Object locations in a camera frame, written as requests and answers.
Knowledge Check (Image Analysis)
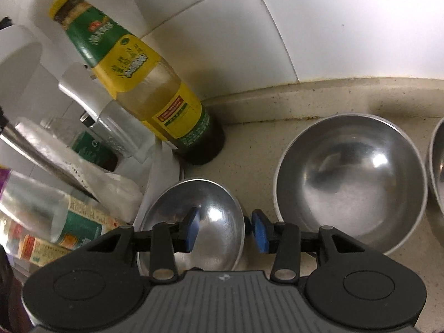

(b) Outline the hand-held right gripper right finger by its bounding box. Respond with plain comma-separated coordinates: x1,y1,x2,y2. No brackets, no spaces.
251,209,370,284

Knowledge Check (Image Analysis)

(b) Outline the clear plastic bag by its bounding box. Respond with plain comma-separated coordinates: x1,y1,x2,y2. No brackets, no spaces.
10,62,164,223

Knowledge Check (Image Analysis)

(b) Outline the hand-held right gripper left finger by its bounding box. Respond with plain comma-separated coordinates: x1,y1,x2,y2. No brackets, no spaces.
88,207,202,282

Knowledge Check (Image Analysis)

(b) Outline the green yellow label oil bottle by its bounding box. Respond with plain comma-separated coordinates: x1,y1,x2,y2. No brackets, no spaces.
49,0,225,166

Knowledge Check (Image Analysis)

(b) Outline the stainless steel bowl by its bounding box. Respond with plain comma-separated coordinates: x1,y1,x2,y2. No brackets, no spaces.
136,178,246,278
273,114,428,256
427,118,444,213

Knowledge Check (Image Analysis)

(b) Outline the gold-cap purple-label sauce bottle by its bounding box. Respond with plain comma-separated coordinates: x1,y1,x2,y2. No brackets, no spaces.
0,168,123,251

